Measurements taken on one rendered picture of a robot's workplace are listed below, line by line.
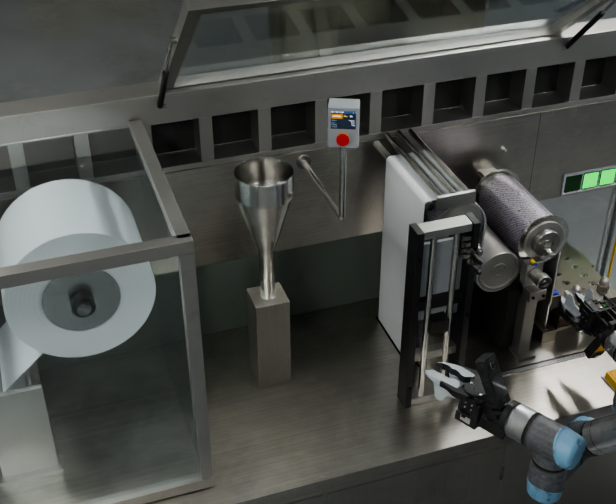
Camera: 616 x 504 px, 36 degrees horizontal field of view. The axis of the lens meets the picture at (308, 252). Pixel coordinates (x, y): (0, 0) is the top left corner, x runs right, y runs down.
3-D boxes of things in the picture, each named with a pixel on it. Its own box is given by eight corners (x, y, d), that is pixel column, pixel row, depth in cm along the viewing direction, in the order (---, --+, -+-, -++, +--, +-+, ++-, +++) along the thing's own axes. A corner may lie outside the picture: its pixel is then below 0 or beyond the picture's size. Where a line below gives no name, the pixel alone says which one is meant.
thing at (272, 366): (252, 397, 249) (243, 213, 216) (238, 363, 260) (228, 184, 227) (303, 385, 252) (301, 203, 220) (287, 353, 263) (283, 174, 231)
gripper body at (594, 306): (604, 292, 242) (632, 320, 233) (599, 318, 247) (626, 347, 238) (578, 299, 240) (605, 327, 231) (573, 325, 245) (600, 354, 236)
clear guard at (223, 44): (198, 8, 181) (197, 5, 181) (170, 83, 229) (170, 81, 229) (664, -48, 208) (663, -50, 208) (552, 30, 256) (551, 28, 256)
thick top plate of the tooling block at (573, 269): (568, 324, 262) (571, 306, 259) (498, 247, 294) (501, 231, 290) (617, 312, 267) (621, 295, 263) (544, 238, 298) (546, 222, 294)
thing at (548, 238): (560, 227, 243) (561, 250, 248) (555, 223, 245) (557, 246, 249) (534, 238, 242) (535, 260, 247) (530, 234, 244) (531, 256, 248)
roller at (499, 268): (476, 295, 250) (481, 257, 243) (435, 243, 269) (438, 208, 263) (517, 286, 253) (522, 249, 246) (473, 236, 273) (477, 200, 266)
